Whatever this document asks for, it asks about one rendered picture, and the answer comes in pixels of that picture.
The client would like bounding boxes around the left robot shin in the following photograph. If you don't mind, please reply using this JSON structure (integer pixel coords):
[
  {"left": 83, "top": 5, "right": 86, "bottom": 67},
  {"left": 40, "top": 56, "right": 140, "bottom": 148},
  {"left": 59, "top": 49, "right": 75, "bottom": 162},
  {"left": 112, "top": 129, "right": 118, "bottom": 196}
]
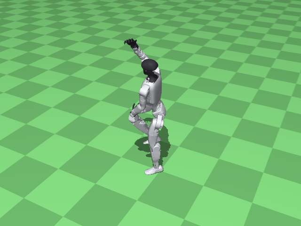
[{"left": 150, "top": 145, "right": 160, "bottom": 169}]

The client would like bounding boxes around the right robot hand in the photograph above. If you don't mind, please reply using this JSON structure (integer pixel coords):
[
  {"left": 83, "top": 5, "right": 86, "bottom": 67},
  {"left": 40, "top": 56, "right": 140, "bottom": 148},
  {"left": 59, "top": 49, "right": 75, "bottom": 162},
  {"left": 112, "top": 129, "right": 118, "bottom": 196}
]
[{"left": 124, "top": 39, "right": 138, "bottom": 49}]

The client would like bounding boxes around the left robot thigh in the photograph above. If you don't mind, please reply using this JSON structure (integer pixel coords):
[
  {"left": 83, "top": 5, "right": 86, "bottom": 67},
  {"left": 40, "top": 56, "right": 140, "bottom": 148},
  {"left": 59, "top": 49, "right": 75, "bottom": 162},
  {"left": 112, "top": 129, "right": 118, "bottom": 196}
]
[{"left": 148, "top": 115, "right": 164, "bottom": 149}]

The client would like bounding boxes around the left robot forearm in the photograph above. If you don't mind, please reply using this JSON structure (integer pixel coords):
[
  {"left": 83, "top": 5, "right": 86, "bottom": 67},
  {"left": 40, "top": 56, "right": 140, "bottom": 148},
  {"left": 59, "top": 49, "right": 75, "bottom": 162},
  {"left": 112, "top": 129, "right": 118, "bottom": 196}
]
[{"left": 130, "top": 105, "right": 142, "bottom": 117}]

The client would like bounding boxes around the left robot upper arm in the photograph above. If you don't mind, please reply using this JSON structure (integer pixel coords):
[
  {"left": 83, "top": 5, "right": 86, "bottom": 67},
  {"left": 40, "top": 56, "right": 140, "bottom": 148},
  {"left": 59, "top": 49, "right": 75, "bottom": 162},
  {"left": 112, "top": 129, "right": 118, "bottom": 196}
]
[{"left": 138, "top": 85, "right": 150, "bottom": 111}]

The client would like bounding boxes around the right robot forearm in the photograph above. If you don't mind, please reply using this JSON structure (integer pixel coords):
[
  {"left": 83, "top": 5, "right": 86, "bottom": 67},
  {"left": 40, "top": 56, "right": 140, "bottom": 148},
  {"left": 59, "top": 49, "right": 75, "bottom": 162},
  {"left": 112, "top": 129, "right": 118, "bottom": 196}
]
[{"left": 133, "top": 47, "right": 149, "bottom": 59}]

